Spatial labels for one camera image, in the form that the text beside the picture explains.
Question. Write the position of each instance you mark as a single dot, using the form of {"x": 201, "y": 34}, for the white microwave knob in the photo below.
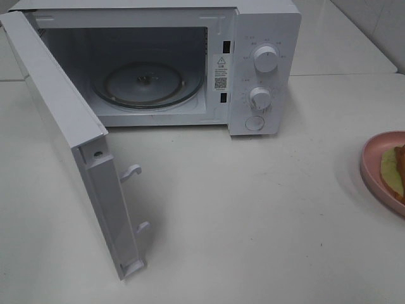
{"x": 265, "y": 58}
{"x": 260, "y": 98}

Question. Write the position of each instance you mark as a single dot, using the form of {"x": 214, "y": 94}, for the white microwave door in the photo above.
{"x": 80, "y": 140}

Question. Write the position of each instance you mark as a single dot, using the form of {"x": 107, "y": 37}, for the pink round plate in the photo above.
{"x": 371, "y": 156}

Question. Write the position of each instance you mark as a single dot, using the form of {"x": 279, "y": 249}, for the white bread sandwich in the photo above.
{"x": 399, "y": 157}

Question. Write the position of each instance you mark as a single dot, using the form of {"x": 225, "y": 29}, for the glass microwave turntable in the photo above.
{"x": 143, "y": 85}

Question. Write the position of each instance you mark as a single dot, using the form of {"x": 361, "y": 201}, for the white microwave oven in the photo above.
{"x": 89, "y": 37}

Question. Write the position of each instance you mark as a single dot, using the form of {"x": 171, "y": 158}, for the green lettuce leaf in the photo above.
{"x": 388, "y": 172}

